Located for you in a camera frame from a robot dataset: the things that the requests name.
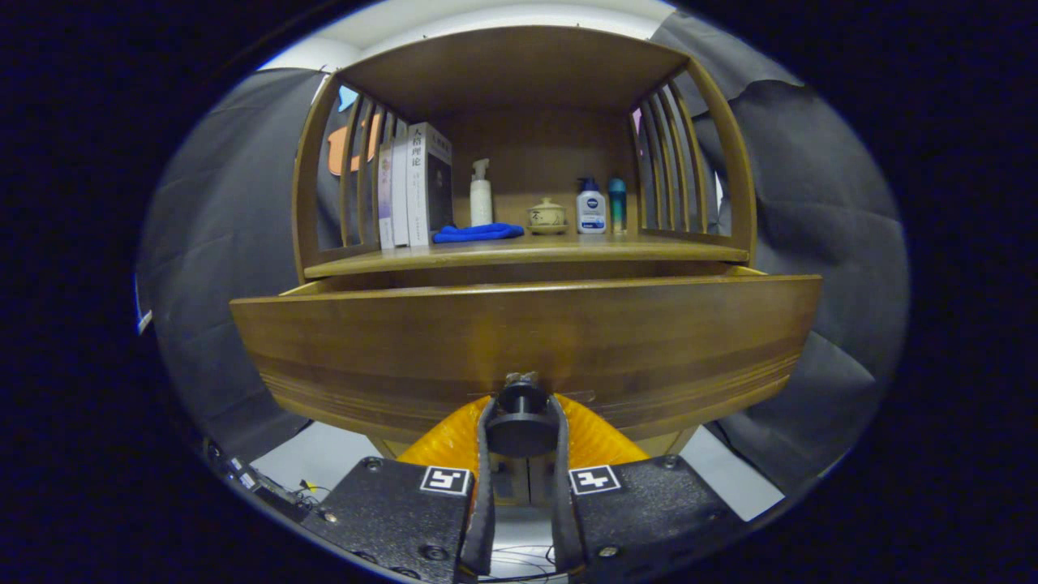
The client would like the thin white book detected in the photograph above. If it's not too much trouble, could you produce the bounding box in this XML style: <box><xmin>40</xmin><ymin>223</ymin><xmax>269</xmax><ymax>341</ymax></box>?
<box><xmin>392</xmin><ymin>134</ymin><xmax>411</xmax><ymax>248</ymax></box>

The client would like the white pump bottle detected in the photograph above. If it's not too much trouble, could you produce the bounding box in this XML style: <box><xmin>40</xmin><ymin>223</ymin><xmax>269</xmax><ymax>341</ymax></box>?
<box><xmin>470</xmin><ymin>158</ymin><xmax>494</xmax><ymax>228</ymax></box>

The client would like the wooden countertop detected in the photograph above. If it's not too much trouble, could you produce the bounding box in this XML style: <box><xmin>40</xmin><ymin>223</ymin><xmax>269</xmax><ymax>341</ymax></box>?
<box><xmin>304</xmin><ymin>233</ymin><xmax>751</xmax><ymax>279</ymax></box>

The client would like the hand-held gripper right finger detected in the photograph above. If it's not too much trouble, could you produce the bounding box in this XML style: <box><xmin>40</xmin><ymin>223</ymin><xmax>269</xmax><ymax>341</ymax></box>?
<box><xmin>551</xmin><ymin>393</ymin><xmax>748</xmax><ymax>583</ymax></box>

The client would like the beige lidded tea cup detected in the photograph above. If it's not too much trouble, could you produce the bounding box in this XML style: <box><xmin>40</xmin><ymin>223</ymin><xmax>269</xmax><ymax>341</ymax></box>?
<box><xmin>525</xmin><ymin>198</ymin><xmax>568</xmax><ymax>236</ymax></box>

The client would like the wooden cabinet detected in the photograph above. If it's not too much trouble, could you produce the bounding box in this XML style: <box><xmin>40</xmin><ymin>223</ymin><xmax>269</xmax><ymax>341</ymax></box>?
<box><xmin>292</xmin><ymin>24</ymin><xmax>759</xmax><ymax>462</ymax></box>

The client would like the blue folded cloth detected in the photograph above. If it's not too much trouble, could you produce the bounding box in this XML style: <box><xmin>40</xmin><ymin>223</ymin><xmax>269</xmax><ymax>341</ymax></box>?
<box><xmin>432</xmin><ymin>223</ymin><xmax>525</xmax><ymax>244</ymax></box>

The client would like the wooden cabinet door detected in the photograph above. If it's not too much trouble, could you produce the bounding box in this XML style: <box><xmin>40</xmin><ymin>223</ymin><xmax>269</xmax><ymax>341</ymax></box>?
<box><xmin>639</xmin><ymin>427</ymin><xmax>700</xmax><ymax>457</ymax></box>
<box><xmin>369</xmin><ymin>434</ymin><xmax>427</xmax><ymax>460</ymax></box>

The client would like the black power strip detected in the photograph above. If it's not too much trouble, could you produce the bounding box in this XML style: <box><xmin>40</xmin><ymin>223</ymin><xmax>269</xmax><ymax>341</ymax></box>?
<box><xmin>204</xmin><ymin>440</ymin><xmax>315</xmax><ymax>522</ymax></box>

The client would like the white lotion bottle blue cap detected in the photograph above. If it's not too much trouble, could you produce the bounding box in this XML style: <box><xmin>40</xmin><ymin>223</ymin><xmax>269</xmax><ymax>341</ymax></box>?
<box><xmin>576</xmin><ymin>177</ymin><xmax>607</xmax><ymax>235</ymax></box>

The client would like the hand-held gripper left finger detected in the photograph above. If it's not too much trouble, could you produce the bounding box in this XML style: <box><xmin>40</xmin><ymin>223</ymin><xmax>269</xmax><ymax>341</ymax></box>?
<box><xmin>302</xmin><ymin>395</ymin><xmax>498</xmax><ymax>584</ymax></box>

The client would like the thin purple book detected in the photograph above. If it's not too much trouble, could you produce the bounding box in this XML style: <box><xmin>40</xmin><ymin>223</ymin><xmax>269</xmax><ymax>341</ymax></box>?
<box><xmin>378</xmin><ymin>142</ymin><xmax>395</xmax><ymax>250</ymax></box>

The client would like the wooden drawer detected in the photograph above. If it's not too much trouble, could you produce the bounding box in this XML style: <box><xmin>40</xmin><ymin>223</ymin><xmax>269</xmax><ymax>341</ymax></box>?
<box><xmin>229</xmin><ymin>264</ymin><xmax>822</xmax><ymax>459</ymax></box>

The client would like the black drawer knob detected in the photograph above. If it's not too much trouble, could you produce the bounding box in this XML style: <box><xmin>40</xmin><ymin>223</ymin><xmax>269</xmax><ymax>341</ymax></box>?
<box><xmin>485</xmin><ymin>371</ymin><xmax>560</xmax><ymax>459</ymax></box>

